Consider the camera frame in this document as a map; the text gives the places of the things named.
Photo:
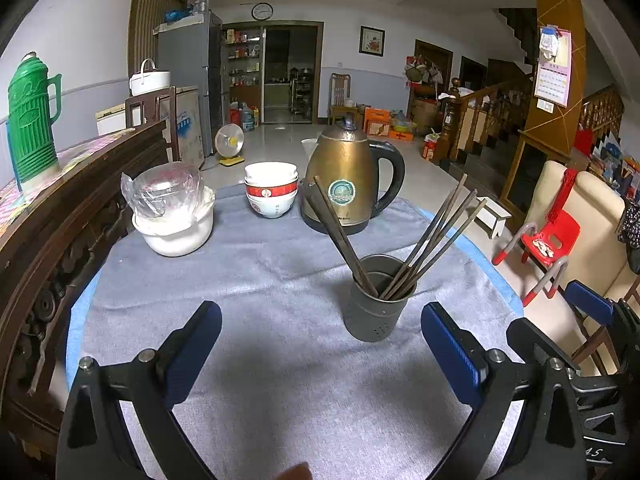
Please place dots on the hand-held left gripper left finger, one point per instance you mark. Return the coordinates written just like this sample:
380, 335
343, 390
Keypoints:
192, 355

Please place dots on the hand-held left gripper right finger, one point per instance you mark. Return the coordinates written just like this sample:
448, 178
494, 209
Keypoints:
452, 355

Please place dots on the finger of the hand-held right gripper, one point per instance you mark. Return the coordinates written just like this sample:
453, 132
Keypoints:
535, 340
590, 302

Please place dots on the grey metal chopstick holder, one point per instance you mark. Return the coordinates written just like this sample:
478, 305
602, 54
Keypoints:
375, 315

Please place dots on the set of dark chopsticks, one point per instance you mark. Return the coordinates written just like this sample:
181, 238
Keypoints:
345, 240

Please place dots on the beige armchair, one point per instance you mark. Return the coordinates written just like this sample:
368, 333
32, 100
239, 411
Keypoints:
600, 240

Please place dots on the red plastic child chair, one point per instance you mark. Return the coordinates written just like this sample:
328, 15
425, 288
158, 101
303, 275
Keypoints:
555, 240

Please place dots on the dark patterned cloth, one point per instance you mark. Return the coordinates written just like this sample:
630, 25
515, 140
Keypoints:
631, 230

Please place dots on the grey table cloth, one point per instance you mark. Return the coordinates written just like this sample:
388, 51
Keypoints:
260, 300

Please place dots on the white plastic pot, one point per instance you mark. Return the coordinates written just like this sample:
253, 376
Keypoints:
175, 237

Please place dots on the blue table cloth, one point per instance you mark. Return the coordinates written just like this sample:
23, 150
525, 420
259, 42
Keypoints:
77, 310

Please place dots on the small white stool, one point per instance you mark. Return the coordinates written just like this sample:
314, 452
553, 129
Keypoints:
492, 215

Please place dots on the carved dark wooden sideboard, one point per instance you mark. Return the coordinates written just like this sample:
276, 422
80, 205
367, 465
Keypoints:
60, 240

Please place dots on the red banded white bowl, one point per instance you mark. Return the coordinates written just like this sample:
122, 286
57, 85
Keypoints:
270, 191

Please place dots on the yellow fan heater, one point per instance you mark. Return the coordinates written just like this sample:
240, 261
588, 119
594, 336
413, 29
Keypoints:
229, 142

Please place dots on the wooden stair railing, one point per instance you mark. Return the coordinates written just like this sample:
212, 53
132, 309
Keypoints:
480, 115

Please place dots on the bronze electric kettle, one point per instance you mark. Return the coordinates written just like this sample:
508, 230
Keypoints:
345, 165

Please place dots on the colourful sideboard mat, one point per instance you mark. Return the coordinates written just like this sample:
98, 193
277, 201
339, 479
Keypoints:
75, 155

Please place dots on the blue water jug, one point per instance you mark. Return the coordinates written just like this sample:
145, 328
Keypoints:
248, 120

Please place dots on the orange cardboard box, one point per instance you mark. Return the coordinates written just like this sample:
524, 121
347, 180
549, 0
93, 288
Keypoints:
377, 122

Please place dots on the dark wooden chair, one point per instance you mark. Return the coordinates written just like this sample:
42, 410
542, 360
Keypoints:
150, 110

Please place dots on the blue thermos flask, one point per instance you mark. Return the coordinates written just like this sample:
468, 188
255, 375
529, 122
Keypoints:
12, 160

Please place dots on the green thermos flask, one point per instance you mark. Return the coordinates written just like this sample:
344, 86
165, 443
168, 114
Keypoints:
32, 125

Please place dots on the wooden dining chair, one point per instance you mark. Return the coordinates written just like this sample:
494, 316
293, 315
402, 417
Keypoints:
340, 92

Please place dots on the pantry shelf with bottles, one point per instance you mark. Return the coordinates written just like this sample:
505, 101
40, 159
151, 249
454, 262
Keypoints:
242, 70

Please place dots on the grey refrigerator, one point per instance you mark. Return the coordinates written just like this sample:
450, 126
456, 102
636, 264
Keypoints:
185, 55

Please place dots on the pink wall calendar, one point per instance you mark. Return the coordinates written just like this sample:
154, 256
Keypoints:
552, 75

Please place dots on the framed wall picture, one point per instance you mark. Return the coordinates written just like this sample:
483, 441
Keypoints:
372, 41

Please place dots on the round wall clock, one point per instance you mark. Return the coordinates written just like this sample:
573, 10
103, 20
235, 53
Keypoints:
262, 11

